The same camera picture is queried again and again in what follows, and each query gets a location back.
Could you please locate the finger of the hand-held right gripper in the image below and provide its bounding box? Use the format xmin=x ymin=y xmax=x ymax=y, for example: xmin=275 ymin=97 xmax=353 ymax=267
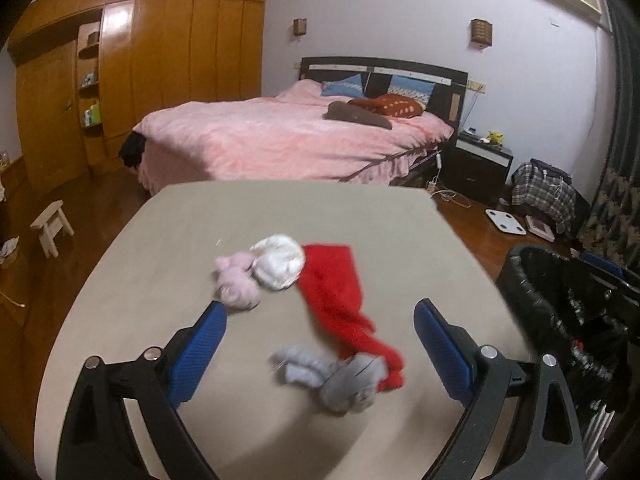
xmin=580 ymin=252 xmax=640 ymax=313

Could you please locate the pale grey cloth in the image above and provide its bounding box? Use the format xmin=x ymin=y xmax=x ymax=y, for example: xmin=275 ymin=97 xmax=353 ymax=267
xmin=270 ymin=345 xmax=337 ymax=389

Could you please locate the dark patterned curtain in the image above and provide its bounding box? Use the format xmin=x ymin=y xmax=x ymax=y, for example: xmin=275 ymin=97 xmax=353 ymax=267
xmin=575 ymin=0 xmax=640 ymax=271

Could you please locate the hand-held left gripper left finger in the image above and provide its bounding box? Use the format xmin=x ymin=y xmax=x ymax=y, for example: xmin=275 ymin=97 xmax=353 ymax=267
xmin=57 ymin=300 xmax=228 ymax=480

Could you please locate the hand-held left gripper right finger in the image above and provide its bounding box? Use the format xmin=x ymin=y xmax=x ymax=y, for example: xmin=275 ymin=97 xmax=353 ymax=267
xmin=414 ymin=299 xmax=586 ymax=480

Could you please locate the white wooden stool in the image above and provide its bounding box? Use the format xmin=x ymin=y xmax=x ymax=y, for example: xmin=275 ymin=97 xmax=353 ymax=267
xmin=30 ymin=200 xmax=75 ymax=259

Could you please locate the black bed frame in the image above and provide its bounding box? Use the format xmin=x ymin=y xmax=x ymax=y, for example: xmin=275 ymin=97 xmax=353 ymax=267
xmin=299 ymin=56 xmax=469 ymax=191

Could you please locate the small white ball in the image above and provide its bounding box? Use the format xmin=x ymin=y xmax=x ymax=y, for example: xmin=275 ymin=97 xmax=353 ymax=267
xmin=248 ymin=233 xmax=306 ymax=292

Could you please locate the white and red flat box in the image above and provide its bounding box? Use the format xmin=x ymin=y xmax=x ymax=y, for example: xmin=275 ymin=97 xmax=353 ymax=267
xmin=524 ymin=215 xmax=556 ymax=242

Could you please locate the black trash bin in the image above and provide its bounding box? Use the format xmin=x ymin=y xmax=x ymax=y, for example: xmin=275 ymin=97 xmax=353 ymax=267
xmin=495 ymin=243 xmax=636 ymax=461

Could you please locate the white bathroom scale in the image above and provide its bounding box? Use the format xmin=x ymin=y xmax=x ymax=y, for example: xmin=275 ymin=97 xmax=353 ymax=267
xmin=485 ymin=207 xmax=528 ymax=235

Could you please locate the black nightstand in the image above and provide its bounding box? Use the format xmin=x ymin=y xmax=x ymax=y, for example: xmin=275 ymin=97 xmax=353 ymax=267
xmin=442 ymin=130 xmax=514 ymax=206

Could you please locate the white power strip with cables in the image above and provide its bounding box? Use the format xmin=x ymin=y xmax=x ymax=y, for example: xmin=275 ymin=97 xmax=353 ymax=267
xmin=425 ymin=152 xmax=471 ymax=208

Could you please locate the black clothing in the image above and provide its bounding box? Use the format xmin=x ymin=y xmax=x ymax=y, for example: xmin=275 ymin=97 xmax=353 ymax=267
xmin=118 ymin=130 xmax=147 ymax=168

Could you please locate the brown cushion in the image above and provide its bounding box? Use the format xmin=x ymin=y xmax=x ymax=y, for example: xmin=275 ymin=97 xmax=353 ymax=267
xmin=323 ymin=101 xmax=393 ymax=130

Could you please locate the red patterned pillow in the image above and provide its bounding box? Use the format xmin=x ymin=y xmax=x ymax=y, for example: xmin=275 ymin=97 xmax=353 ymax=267
xmin=348 ymin=94 xmax=427 ymax=118

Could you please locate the plaid bag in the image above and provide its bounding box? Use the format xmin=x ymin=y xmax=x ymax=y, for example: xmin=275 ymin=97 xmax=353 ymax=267
xmin=511 ymin=159 xmax=576 ymax=233

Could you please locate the bed with pink cover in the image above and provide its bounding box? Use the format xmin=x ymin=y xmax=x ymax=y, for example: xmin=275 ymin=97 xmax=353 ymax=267
xmin=135 ymin=82 xmax=455 ymax=196

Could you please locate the pink face mask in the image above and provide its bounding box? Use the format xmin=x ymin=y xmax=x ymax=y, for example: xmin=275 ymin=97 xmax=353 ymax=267
xmin=215 ymin=252 xmax=261 ymax=311

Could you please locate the red knitted cloth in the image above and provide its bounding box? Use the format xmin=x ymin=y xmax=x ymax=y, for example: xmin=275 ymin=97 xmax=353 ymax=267
xmin=298 ymin=244 xmax=406 ymax=393

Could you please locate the wooden wardrobe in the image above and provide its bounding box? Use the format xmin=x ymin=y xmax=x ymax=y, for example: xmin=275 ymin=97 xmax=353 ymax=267
xmin=7 ymin=0 xmax=268 ymax=191

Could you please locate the blue pillow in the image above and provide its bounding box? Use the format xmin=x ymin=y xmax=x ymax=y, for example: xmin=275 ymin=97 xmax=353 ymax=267
xmin=387 ymin=75 xmax=436 ymax=106
xmin=320 ymin=74 xmax=365 ymax=97

